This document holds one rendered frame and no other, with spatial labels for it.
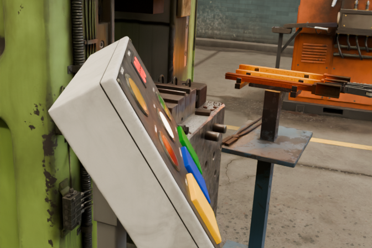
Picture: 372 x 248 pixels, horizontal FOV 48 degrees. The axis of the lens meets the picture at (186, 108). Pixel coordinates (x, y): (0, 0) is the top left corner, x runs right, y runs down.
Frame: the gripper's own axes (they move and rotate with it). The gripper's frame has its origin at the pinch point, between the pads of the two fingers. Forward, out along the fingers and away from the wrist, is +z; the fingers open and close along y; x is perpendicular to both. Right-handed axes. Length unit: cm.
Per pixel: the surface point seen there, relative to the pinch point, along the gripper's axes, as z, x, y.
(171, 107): 34, 3, -69
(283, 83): 16.4, 1.1, -14.0
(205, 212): 3, 7, -120
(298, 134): 12.5, -26.0, 12.6
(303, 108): 53, -91, 288
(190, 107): 35, -1, -55
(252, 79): 27.9, 1.1, -14.0
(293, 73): 17.8, 0.6, 10.6
